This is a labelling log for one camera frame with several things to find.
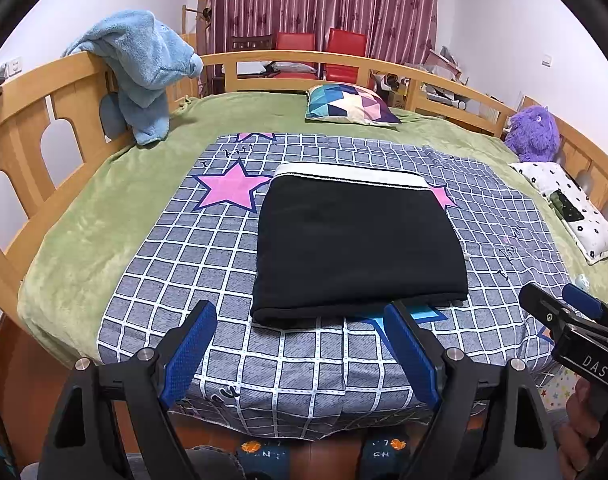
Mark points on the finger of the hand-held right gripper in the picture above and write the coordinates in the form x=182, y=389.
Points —
x=539, y=302
x=584, y=300

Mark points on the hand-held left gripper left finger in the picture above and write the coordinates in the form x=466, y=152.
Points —
x=194, y=350

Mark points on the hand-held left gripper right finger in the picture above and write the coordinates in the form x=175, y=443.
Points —
x=409, y=355

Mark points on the black pants with white stripe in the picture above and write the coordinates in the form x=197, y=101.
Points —
x=354, y=240

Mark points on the person's right hand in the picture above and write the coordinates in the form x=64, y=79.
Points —
x=581, y=435

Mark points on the star print mat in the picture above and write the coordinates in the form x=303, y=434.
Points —
x=559, y=385

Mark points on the white flower print pillow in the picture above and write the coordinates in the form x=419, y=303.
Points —
x=589, y=220

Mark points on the checked blanket with pink stars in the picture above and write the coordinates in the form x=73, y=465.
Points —
x=184, y=270

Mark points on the person's right socked foot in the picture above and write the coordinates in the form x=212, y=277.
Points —
x=384, y=457

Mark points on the person's socked foot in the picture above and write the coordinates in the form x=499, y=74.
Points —
x=384, y=457
x=264, y=460

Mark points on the person's left socked foot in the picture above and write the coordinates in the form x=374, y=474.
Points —
x=264, y=460

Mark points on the green fleece blanket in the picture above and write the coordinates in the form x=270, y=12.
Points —
x=109, y=210

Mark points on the purple plush toy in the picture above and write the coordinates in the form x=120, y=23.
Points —
x=531, y=132

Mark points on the pile of cardboard boxes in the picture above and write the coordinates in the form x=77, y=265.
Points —
x=434, y=67

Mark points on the geometric patterned pillow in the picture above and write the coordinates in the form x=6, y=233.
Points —
x=349, y=102

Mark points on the light blue fleece towel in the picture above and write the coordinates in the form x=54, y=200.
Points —
x=144, y=60

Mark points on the dark wooden chair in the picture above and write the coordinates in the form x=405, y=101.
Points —
x=251, y=42

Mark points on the red chair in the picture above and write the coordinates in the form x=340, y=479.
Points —
x=294, y=42
x=346, y=42

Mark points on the wooden coat rack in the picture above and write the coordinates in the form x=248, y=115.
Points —
x=202, y=15

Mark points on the white wall switch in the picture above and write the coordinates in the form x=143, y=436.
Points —
x=547, y=60

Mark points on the wooden bed frame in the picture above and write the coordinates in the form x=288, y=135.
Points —
x=19, y=120

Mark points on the white wall socket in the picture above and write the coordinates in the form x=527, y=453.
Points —
x=15, y=66

